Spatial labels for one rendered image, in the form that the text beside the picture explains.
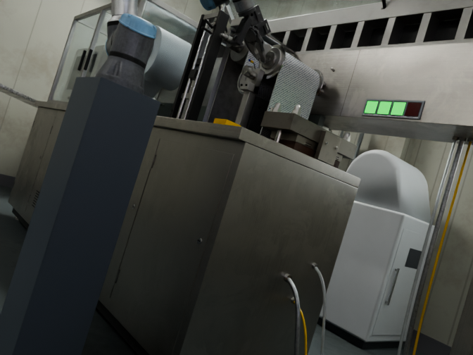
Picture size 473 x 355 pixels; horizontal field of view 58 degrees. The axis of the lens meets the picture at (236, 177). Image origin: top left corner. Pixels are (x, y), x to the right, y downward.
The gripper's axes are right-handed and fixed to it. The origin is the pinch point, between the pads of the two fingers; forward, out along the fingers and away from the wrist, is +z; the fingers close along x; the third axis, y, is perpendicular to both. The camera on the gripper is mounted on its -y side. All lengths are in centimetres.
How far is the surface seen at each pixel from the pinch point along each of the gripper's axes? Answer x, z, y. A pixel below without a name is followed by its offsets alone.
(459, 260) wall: -12, 198, 93
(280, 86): -8.0, 11.0, -1.6
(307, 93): -8.0, 20.8, 10.9
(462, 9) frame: -56, 8, 50
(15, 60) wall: 366, -19, -9
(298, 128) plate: -27.7, 19.1, -16.8
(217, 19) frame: 26.5, -17.4, 6.5
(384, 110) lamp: -38, 32, 18
